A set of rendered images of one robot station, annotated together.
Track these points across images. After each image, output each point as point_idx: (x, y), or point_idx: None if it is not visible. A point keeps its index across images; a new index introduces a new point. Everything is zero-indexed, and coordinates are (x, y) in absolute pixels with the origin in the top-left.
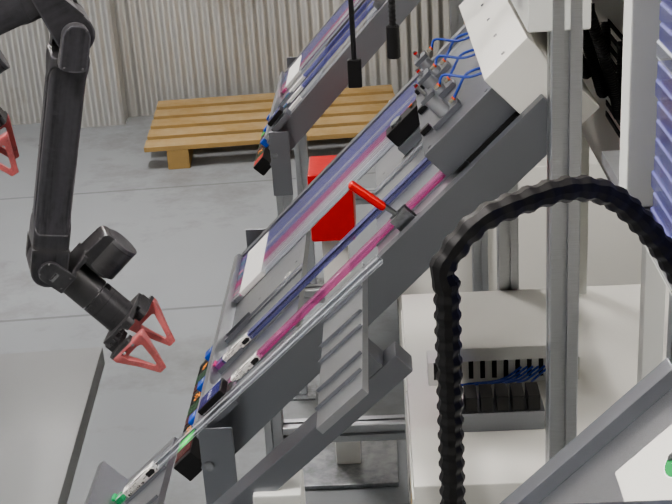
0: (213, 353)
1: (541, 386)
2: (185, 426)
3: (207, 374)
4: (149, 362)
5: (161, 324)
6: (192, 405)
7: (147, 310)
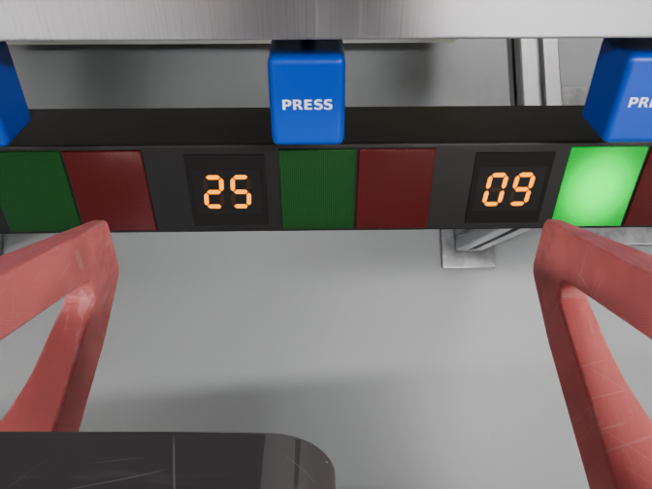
0: (173, 3)
1: None
2: (431, 221)
3: (433, 13)
4: (574, 342)
5: (23, 310)
6: (285, 209)
7: (202, 443)
